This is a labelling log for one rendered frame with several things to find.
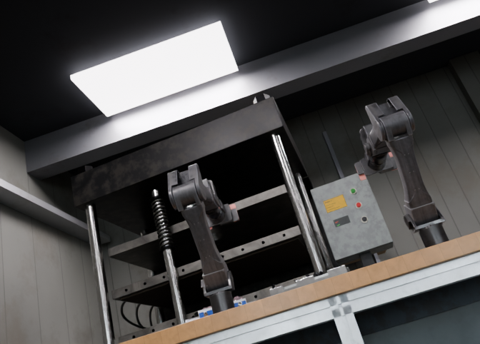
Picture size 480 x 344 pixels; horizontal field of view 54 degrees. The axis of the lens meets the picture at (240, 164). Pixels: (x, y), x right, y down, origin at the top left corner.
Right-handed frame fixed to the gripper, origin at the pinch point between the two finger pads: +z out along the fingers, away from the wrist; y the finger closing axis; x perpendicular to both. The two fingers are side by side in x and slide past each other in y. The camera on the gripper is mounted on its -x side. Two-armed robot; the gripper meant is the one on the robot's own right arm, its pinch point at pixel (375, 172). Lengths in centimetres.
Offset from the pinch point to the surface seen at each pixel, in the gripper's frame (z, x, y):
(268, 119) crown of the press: 57, -68, 30
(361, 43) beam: 167, -170, -64
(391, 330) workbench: -16, 54, 17
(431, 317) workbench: -17, 54, 5
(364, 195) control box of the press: 70, -15, -4
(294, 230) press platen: 68, -8, 36
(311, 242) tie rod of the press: 61, 3, 30
